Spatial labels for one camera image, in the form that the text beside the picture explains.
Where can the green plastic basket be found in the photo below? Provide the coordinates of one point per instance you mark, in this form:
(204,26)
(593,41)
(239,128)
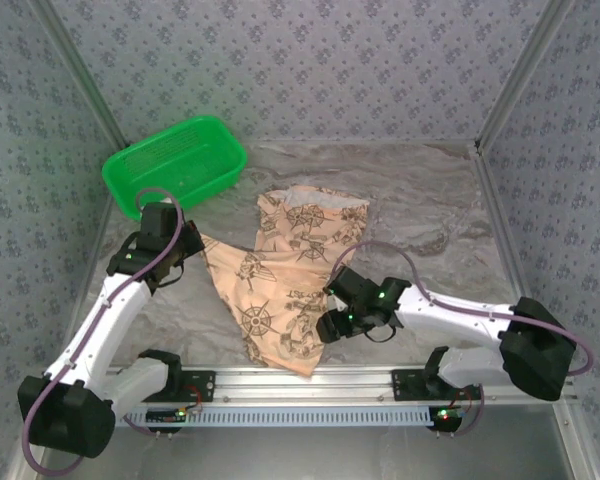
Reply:
(170,160)

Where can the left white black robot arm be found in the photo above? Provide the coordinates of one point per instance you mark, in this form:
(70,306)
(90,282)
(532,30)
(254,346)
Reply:
(110,330)

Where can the peach printed t-shirt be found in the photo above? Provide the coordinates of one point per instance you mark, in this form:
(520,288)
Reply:
(270,280)

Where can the grey metal panel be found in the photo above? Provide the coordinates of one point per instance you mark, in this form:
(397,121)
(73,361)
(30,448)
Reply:
(305,455)

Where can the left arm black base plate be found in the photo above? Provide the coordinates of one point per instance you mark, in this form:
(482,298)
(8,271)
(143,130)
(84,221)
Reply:
(202,387)

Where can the aluminium mounting rail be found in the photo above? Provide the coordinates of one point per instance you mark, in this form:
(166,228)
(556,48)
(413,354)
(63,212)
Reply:
(305,382)

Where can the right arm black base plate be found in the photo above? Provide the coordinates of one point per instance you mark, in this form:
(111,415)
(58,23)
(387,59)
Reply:
(405,387)

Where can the thin aluminium side rail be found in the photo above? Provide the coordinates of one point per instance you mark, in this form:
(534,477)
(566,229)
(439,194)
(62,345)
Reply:
(101,240)

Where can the aluminium frame post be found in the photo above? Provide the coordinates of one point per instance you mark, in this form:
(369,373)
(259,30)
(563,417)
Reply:
(525,70)
(81,70)

